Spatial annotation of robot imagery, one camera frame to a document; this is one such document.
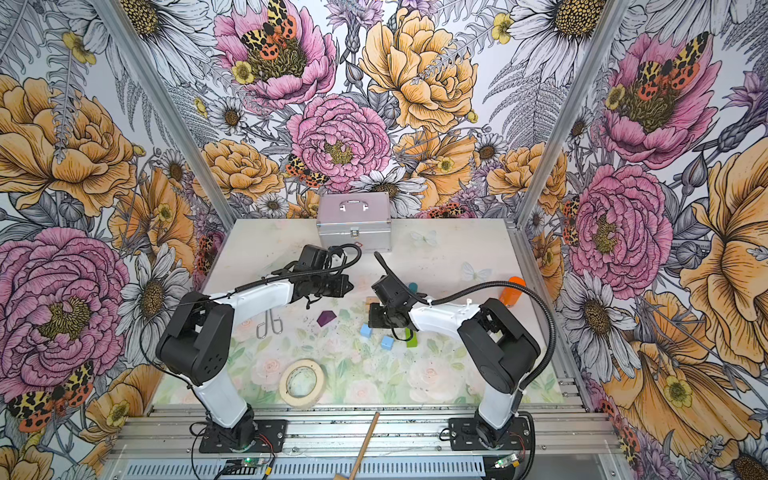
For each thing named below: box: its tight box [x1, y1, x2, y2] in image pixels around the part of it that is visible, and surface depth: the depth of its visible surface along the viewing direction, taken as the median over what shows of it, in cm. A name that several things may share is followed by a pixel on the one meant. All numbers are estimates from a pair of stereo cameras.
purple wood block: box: [316, 310, 337, 327], surface depth 96 cm
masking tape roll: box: [278, 359, 326, 409], surface depth 81 cm
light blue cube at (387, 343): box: [381, 336, 395, 351], surface depth 90 cm
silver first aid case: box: [317, 192, 392, 252], surface depth 107 cm
